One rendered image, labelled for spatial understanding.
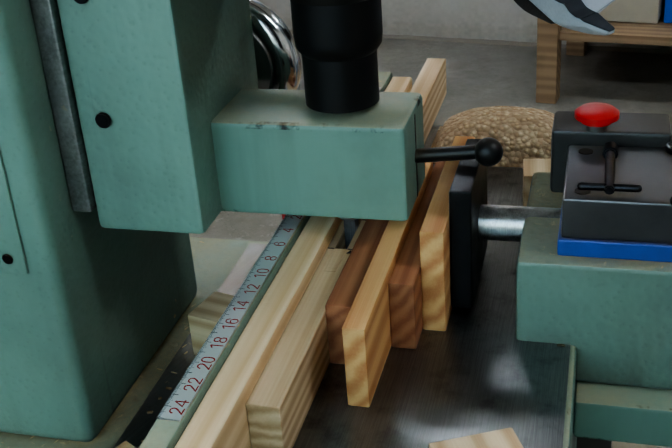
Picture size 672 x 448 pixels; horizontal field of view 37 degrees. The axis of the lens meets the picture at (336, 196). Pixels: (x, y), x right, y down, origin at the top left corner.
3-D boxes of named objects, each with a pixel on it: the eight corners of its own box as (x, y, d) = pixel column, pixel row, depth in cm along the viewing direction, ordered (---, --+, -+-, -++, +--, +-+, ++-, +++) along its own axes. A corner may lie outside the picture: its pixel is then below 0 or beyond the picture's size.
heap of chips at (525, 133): (580, 170, 89) (582, 131, 87) (424, 163, 92) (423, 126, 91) (583, 131, 97) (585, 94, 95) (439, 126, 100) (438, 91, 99)
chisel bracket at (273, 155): (409, 243, 69) (405, 128, 65) (218, 231, 72) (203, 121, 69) (428, 195, 75) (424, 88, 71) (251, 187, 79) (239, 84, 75)
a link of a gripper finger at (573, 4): (660, 8, 76) (585, -63, 81) (599, 35, 75) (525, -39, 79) (649, 37, 79) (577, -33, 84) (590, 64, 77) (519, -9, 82)
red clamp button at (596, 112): (619, 130, 67) (619, 116, 67) (573, 128, 68) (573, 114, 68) (619, 113, 70) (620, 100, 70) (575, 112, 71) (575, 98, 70)
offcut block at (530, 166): (522, 193, 86) (523, 158, 84) (575, 193, 85) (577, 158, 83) (523, 212, 82) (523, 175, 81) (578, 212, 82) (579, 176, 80)
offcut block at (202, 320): (193, 355, 85) (187, 314, 83) (220, 330, 88) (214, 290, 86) (235, 366, 83) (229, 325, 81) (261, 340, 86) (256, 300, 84)
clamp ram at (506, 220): (561, 316, 67) (565, 196, 63) (450, 308, 69) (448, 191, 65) (567, 251, 75) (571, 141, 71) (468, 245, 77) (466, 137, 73)
